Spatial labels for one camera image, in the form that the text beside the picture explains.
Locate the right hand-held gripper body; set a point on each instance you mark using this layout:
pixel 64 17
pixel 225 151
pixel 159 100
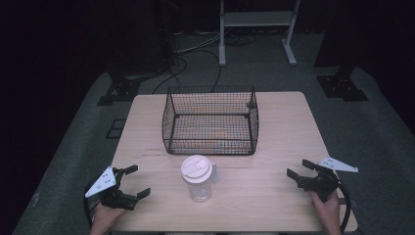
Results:
pixel 323 184

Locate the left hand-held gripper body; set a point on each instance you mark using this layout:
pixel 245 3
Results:
pixel 111 196

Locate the clear cup with pink lid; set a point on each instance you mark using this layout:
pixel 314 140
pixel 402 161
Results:
pixel 196 173

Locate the person's left hand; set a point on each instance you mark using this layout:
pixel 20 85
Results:
pixel 104 217

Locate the person's right hand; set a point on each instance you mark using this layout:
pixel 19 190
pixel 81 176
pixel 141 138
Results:
pixel 330 210

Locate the black stand base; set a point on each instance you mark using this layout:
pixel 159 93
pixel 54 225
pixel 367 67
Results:
pixel 341 87
pixel 120 89

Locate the white metal stand frame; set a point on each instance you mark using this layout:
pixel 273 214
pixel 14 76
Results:
pixel 222 39

